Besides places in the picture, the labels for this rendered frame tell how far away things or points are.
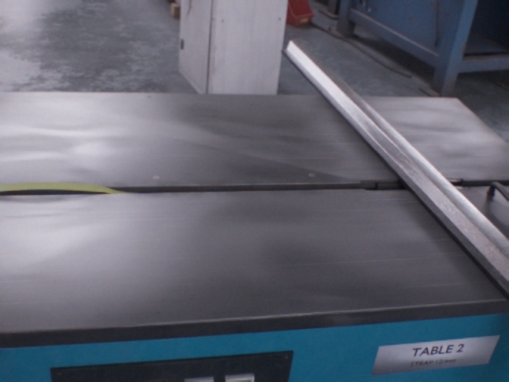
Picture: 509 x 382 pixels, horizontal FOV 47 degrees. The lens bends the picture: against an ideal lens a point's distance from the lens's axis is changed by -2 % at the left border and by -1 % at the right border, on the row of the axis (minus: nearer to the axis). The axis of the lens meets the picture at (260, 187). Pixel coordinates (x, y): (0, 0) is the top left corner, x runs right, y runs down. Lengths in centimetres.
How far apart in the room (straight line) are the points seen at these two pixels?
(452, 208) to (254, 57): 210
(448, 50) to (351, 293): 273
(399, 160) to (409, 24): 272
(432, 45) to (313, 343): 290
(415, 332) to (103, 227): 38
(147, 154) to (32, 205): 19
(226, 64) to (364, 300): 220
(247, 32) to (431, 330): 220
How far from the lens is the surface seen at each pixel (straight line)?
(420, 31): 354
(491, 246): 76
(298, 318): 63
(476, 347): 77
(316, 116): 105
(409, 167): 90
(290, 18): 424
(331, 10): 463
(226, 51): 275
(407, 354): 73
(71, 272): 67
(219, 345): 64
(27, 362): 65
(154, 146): 90
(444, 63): 334
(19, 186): 80
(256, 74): 286
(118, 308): 62
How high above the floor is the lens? 116
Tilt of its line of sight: 31 degrees down
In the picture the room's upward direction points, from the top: 7 degrees clockwise
